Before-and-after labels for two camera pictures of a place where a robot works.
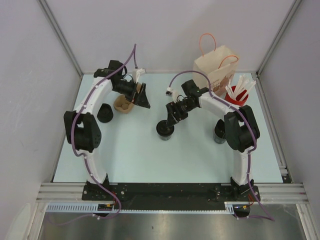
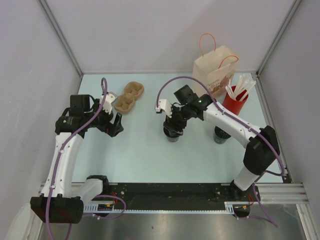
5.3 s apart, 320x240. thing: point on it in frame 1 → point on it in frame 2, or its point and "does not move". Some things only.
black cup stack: x=219 y=135 does not move
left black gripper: x=140 y=98 → x=112 y=129
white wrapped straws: x=242 y=88 does not move
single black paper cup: x=165 y=138 → x=173 y=139
